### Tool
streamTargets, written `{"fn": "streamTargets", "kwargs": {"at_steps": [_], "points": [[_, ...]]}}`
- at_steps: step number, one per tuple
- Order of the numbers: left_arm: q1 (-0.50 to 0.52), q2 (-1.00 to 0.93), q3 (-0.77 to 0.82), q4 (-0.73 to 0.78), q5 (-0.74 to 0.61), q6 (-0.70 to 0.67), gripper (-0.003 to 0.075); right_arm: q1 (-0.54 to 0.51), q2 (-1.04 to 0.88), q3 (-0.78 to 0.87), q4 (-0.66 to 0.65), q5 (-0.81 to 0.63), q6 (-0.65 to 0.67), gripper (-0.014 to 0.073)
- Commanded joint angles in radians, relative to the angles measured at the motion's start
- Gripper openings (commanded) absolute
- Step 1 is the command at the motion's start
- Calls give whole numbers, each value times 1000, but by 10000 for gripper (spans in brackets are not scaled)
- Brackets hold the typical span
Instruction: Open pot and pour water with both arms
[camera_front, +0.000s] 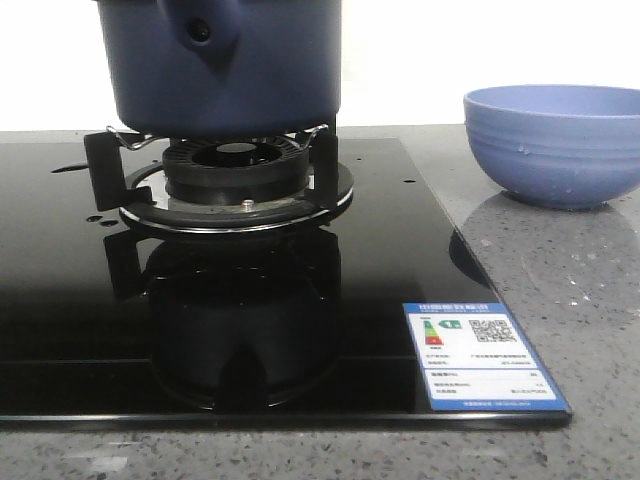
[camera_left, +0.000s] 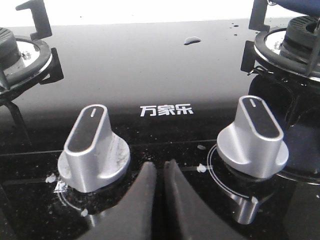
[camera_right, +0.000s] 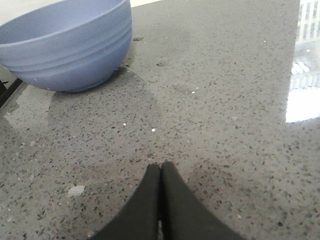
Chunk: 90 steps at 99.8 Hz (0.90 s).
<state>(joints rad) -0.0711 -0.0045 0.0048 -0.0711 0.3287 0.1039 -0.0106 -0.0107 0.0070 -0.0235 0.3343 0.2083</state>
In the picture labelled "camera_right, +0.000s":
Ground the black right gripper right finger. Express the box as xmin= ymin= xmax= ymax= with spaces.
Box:
xmin=161 ymin=161 xmax=243 ymax=240

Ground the black glass gas stove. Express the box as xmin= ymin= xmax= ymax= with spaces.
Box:
xmin=0 ymin=78 xmax=23 ymax=107

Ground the blue plastic bowl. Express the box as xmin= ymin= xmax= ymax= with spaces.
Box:
xmin=0 ymin=0 xmax=132 ymax=92

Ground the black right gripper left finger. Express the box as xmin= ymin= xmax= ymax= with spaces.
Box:
xmin=91 ymin=164 xmax=161 ymax=240

